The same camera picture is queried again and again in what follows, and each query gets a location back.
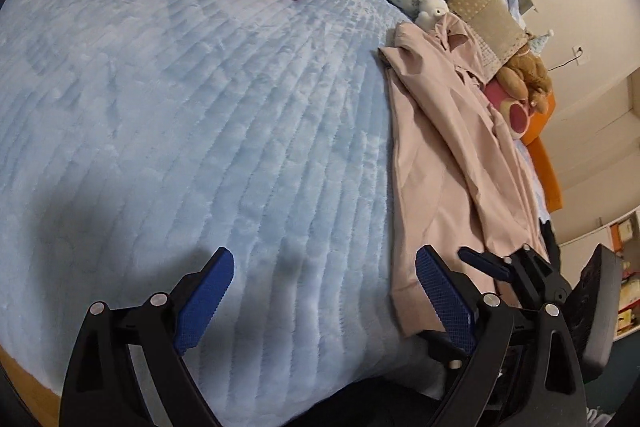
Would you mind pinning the light blue quilted bedspread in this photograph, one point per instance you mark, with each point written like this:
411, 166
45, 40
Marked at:
138, 136

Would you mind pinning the beige patchwork cushion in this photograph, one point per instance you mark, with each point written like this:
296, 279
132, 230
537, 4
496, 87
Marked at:
495, 30

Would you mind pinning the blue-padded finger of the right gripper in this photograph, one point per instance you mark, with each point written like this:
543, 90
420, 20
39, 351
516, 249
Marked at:
488, 263

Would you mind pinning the brown teddy bear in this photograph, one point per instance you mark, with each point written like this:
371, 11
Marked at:
525, 78

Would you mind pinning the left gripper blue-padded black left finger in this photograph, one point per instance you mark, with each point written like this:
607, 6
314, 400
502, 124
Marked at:
101, 387

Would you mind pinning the blue party hat toy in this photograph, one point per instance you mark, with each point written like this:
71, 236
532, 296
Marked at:
537, 43

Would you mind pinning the white plush sheep toy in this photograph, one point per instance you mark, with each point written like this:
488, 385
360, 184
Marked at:
430, 12

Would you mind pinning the pale pink large garment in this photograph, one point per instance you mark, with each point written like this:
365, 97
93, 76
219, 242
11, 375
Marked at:
458, 179

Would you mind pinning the wall socket with cable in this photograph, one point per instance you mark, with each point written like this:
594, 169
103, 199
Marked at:
580, 57

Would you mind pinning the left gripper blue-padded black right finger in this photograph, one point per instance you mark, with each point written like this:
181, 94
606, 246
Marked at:
511, 366

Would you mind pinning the pink round plush toy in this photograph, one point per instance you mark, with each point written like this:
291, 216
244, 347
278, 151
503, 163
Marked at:
517, 114

